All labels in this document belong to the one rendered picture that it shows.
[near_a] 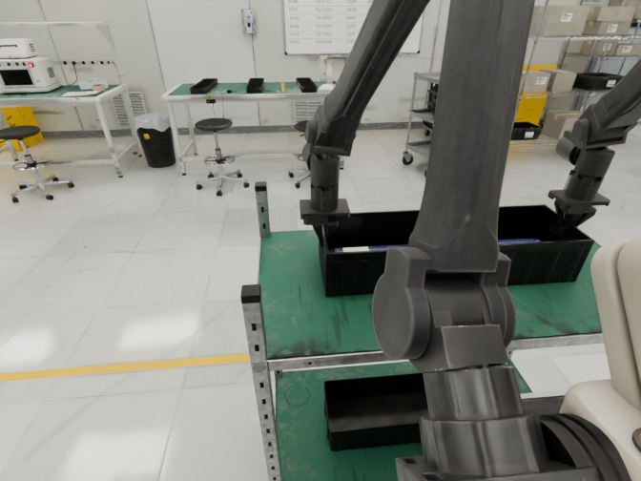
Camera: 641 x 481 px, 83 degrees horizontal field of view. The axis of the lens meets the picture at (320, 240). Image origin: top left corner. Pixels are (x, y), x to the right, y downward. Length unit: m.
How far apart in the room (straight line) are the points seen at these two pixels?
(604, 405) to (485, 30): 0.29
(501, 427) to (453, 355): 0.05
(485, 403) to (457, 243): 0.12
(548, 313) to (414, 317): 0.61
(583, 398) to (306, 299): 0.55
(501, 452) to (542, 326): 0.56
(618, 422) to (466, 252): 0.16
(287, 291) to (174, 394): 1.19
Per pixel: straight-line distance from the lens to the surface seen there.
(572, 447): 0.34
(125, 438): 1.86
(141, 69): 5.63
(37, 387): 2.23
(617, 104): 0.85
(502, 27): 0.33
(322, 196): 0.72
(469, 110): 0.31
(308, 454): 1.26
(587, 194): 0.96
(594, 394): 0.37
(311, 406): 1.34
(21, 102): 4.48
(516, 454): 0.31
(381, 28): 0.51
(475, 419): 0.31
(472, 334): 0.31
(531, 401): 0.59
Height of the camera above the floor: 1.47
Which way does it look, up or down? 32 degrees down
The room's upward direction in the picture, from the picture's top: straight up
